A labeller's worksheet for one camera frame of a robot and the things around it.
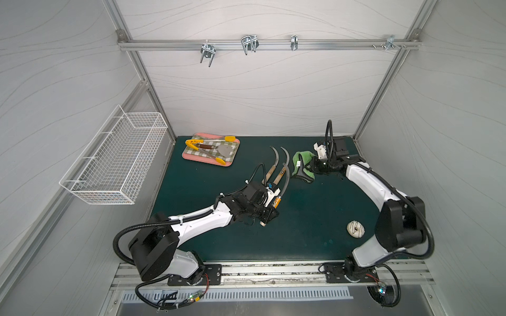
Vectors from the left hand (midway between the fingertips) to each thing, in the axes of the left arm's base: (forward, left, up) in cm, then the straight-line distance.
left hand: (278, 214), depth 78 cm
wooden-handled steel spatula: (+43, +29, -10) cm, 53 cm away
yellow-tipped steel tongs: (+45, +48, -7) cm, 66 cm away
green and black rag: (+23, -11, +7) cm, 26 cm away
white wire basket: (+8, +60, +21) cm, 64 cm away
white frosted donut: (-2, -34, -8) cm, 35 cm away
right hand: (+22, -14, +5) cm, 26 cm away
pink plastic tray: (+34, +32, -9) cm, 48 cm away
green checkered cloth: (+41, +35, -9) cm, 55 cm away
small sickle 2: (+28, +2, -9) cm, 29 cm away
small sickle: (+32, +1, -9) cm, 34 cm away
